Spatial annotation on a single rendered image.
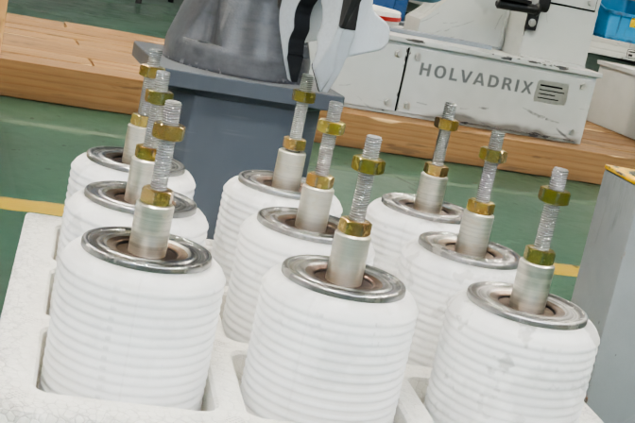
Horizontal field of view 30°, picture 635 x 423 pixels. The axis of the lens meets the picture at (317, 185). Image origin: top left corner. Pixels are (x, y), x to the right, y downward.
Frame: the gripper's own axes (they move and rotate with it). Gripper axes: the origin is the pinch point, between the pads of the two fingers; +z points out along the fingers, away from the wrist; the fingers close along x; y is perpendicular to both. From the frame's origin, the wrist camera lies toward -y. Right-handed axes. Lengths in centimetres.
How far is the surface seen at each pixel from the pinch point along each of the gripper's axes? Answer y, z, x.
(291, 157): -0.1, 6.8, -0.9
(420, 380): -0.8, 16.9, -20.2
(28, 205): 17, 35, 78
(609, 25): 423, 3, 309
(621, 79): 226, 12, 144
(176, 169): -7.7, 9.2, 3.0
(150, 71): -10.5, 2.1, 4.7
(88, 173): -14.4, 10.1, 4.2
